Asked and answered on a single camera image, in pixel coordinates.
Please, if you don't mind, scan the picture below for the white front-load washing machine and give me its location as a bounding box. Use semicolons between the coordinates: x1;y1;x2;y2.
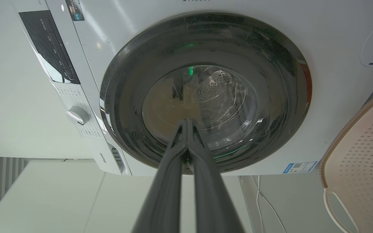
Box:
12;0;373;176

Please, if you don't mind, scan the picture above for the silver washing machine dial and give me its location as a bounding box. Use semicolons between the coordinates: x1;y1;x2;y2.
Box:
66;106;90;126

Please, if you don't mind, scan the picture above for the thin white cable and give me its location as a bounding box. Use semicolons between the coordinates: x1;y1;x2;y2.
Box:
251;175;287;233

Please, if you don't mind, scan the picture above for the round dark washing machine door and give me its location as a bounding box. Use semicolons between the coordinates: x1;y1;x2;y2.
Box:
99;12;312;174

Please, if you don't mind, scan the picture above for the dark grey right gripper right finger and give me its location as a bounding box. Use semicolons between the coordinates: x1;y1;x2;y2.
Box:
187;119;246;233

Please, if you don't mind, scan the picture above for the beige perforated laundry basket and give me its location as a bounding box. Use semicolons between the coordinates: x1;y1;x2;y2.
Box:
319;94;373;233

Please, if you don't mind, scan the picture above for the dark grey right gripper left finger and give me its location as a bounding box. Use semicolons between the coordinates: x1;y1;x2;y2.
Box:
131;119;188;233

